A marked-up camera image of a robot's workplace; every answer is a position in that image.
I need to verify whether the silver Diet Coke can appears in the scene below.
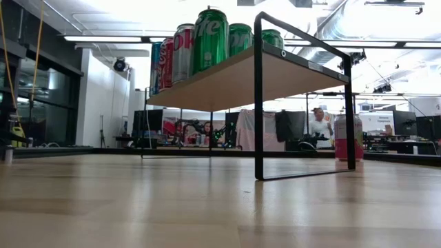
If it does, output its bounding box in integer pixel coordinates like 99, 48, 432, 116
171, 23, 196, 85
333, 113, 365, 162

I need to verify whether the red Coca-Cola can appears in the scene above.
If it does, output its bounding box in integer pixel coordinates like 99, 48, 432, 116
158, 37, 175, 92

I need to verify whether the green Sprite can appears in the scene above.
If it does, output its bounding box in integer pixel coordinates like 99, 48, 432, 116
261, 28, 285, 50
227, 22, 255, 58
192, 6, 229, 75

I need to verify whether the blue Red Bull can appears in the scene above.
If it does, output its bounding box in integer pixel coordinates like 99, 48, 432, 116
150, 41, 163, 97

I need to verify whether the white hanging cloth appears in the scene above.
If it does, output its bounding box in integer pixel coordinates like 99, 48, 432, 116
235, 109, 287, 152

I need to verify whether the black hanging cloth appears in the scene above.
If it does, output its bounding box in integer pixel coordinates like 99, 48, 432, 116
274, 110, 307, 144

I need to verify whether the black monitor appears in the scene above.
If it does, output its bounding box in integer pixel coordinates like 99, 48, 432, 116
132, 109, 165, 138
416, 115, 441, 142
392, 110, 418, 137

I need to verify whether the black tripod stand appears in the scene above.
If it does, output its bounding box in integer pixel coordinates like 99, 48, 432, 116
99, 115, 107, 149

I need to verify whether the white sign board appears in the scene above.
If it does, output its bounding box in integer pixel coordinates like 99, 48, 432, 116
362, 110, 396, 136

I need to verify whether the small white cylinder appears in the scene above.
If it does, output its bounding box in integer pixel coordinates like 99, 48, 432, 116
3, 144, 14, 165

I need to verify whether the black metal rig frame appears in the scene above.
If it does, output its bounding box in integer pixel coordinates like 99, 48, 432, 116
12, 146, 441, 168

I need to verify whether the wooden shelf with black frame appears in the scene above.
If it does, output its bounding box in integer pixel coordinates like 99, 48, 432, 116
140, 11, 356, 182

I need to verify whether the black ceiling camera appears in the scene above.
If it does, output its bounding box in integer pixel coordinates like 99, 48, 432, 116
112, 56, 130, 73

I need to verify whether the yellow power cable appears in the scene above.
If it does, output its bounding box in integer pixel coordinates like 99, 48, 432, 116
0, 0, 45, 149

